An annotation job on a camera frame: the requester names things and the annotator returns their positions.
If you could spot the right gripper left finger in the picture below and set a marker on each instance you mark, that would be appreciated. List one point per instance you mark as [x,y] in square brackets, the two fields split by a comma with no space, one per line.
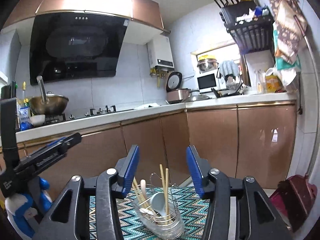
[126,169]

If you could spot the light blue ceramic spoon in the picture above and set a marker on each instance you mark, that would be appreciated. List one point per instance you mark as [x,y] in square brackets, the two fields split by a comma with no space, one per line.
[158,203]

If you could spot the black range hood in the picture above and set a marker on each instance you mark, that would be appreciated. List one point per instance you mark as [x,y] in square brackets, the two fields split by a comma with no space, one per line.
[71,45]

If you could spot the brown lower kitchen cabinets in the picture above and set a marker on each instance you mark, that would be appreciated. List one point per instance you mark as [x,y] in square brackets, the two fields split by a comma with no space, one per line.
[242,139]

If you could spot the blue white gloved hand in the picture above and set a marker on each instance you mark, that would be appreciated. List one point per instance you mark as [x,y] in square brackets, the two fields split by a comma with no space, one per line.
[21,212]

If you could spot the dark red stool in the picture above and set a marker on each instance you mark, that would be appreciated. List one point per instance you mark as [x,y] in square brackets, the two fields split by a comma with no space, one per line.
[294,198]

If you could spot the white ceramic spoon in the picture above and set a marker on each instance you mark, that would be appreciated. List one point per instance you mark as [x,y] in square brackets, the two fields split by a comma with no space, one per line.
[147,212]

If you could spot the white water heater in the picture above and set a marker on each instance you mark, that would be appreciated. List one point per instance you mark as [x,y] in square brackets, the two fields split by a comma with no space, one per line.
[159,52]

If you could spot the black wall dish rack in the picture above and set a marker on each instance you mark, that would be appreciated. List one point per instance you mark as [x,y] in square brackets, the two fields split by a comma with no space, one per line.
[250,25]

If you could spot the white microwave oven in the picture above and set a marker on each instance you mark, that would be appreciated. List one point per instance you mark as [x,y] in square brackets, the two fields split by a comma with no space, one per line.
[211,79]

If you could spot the yellow oil bottle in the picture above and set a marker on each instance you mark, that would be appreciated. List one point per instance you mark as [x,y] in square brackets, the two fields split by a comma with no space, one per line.
[272,80]

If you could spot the glass pot lid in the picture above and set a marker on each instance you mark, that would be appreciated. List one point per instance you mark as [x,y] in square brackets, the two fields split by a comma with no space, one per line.
[194,95]

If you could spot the clear utensil holder wire frame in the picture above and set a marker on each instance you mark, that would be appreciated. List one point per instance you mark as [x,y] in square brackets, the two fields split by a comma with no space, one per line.
[174,229]

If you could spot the gas stove burner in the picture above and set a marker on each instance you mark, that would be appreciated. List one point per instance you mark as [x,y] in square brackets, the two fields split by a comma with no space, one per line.
[54,119]

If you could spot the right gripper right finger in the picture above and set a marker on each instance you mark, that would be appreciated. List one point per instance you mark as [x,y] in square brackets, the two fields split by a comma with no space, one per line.
[200,171]

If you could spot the patterned hanging cloth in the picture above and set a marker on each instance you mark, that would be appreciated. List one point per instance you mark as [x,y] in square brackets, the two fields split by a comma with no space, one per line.
[290,23]

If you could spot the yellow lidded pot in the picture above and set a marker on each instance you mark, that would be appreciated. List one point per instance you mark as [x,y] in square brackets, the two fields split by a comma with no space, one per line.
[207,63]

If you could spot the blue label bottle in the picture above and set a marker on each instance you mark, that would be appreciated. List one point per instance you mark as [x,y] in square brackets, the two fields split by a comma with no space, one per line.
[24,110]

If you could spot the pink rice cooker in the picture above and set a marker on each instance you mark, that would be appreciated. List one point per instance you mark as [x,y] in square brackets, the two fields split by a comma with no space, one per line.
[175,94]

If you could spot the white ceramic spoon pinkish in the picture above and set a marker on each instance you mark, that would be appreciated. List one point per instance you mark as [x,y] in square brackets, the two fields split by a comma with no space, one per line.
[143,189]

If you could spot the steel wok with handle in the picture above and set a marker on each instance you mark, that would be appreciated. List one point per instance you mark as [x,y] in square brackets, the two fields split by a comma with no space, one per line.
[47,103]

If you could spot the small white bowl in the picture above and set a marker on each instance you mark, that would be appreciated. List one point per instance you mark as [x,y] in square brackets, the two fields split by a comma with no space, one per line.
[37,120]

